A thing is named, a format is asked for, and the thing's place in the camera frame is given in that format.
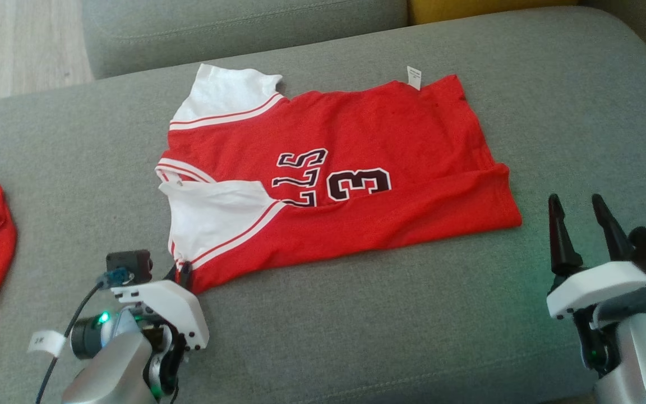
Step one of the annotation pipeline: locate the red and white jersey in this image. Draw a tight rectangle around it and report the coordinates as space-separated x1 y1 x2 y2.
155 63 523 295

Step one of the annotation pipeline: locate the white left cable tag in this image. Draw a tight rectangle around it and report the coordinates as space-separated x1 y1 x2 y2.
27 330 67 357

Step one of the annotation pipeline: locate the teal left cable connector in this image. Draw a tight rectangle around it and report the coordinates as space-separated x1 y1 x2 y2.
98 268 133 290

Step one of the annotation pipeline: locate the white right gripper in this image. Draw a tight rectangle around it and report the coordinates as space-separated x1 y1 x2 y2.
546 194 646 320

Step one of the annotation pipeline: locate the grey sofa ottoman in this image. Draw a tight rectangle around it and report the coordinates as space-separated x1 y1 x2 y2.
0 6 646 404

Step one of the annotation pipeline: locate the large yellow sofa back cushion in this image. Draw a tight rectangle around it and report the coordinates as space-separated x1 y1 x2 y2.
410 0 582 24

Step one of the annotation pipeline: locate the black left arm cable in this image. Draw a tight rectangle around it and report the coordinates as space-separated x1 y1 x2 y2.
34 281 105 404

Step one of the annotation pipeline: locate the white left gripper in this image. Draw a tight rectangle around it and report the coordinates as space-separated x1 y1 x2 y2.
113 261 210 351

